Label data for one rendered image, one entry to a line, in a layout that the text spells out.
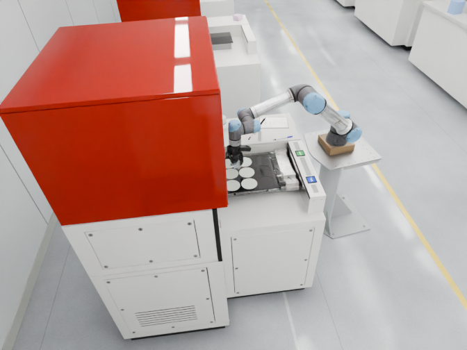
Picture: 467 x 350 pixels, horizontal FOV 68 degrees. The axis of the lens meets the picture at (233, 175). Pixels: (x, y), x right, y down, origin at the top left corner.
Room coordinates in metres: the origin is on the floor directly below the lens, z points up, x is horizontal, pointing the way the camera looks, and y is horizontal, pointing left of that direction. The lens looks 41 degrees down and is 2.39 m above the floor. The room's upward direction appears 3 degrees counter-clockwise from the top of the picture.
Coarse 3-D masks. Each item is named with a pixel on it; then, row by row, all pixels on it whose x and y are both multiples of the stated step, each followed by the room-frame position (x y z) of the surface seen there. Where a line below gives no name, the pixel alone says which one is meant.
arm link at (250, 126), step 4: (248, 116) 1.81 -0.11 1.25; (244, 120) 1.78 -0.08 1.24; (248, 120) 1.76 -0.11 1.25; (252, 120) 1.76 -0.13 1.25; (256, 120) 1.76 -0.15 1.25; (244, 124) 1.72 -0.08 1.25; (248, 124) 1.72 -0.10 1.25; (252, 124) 1.73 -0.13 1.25; (256, 124) 1.73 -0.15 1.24; (260, 124) 1.73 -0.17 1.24; (244, 128) 1.70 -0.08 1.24; (248, 128) 1.71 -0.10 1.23; (252, 128) 1.71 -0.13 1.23; (256, 128) 1.72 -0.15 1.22; (260, 128) 1.72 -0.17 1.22; (244, 132) 1.70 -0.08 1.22; (248, 132) 1.70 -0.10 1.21; (252, 132) 1.71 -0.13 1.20; (256, 132) 1.73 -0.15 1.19
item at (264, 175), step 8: (256, 160) 1.81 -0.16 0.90; (264, 160) 1.81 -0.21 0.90; (232, 168) 1.75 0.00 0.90; (240, 168) 1.74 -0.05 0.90; (256, 168) 1.73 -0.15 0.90; (264, 168) 1.73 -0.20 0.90; (240, 176) 1.66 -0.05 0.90; (256, 176) 1.65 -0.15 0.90; (264, 176) 1.65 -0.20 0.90; (272, 176) 1.64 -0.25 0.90; (240, 184) 1.59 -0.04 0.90; (264, 184) 1.58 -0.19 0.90; (272, 184) 1.57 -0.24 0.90; (232, 192) 1.52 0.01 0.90
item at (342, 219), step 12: (324, 168) 1.98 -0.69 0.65; (324, 180) 1.97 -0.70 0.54; (336, 180) 1.96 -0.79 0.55; (336, 204) 2.04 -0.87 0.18; (348, 204) 2.19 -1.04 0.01; (336, 216) 2.05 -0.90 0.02; (348, 216) 2.05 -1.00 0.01; (360, 216) 2.04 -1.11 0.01; (324, 228) 1.92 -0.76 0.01; (336, 228) 1.91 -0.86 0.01; (348, 228) 1.91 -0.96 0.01; (360, 228) 1.90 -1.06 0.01
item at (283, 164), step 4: (276, 156) 1.87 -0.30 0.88; (280, 156) 1.87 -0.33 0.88; (284, 156) 1.87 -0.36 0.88; (276, 160) 1.86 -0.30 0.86; (280, 160) 1.82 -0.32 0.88; (284, 160) 1.82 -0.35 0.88; (288, 160) 1.82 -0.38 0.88; (280, 164) 1.79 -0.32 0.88; (284, 164) 1.79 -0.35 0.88; (288, 164) 1.78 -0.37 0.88; (280, 168) 1.74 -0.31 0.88; (284, 168) 1.74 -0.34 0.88; (288, 168) 1.74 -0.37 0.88; (280, 172) 1.72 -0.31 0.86; (284, 180) 1.63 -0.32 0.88; (288, 188) 1.56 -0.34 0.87; (292, 188) 1.56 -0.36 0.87; (296, 188) 1.56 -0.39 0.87
